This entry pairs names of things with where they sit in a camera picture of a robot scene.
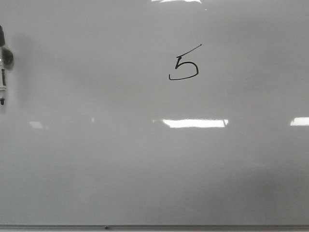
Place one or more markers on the white black whiteboard marker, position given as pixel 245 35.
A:
pixel 3 86

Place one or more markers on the white whiteboard with aluminium frame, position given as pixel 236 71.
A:
pixel 155 112

